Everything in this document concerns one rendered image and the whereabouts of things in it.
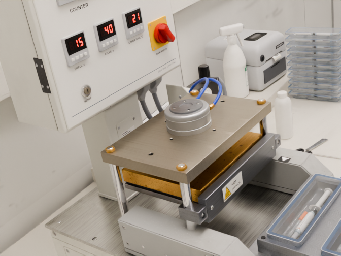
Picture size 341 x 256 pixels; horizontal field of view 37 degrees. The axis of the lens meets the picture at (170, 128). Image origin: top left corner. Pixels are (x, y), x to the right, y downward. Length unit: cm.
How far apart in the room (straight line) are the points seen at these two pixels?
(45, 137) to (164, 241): 65
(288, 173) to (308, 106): 83
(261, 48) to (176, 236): 107
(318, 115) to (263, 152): 81
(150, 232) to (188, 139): 16
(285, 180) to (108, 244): 35
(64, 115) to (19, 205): 57
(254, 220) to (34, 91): 45
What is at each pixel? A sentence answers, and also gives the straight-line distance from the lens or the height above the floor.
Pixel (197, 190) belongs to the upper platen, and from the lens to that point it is 81.
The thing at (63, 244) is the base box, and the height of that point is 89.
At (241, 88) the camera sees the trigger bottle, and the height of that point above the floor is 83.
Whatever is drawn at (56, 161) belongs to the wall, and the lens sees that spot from 143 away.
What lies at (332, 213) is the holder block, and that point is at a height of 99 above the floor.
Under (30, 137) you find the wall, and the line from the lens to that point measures 136.
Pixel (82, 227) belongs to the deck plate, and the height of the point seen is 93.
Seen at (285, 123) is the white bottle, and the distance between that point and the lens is 156.
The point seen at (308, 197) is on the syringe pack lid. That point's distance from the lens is 87.
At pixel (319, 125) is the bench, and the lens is 166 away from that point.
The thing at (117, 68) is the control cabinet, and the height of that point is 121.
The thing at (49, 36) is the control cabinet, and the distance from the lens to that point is 82.
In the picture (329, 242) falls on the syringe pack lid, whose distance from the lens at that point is 78.
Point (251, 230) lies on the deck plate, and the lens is 93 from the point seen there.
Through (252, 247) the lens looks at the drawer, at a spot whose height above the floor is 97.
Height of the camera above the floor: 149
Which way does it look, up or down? 25 degrees down
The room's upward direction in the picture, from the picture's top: 10 degrees counter-clockwise
